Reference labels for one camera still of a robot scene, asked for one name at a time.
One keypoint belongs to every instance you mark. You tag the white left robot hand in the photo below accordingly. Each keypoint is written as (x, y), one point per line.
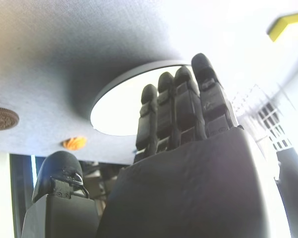
(188, 186)

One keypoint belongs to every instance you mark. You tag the white plate with dark rim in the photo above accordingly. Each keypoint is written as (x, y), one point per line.
(119, 111)

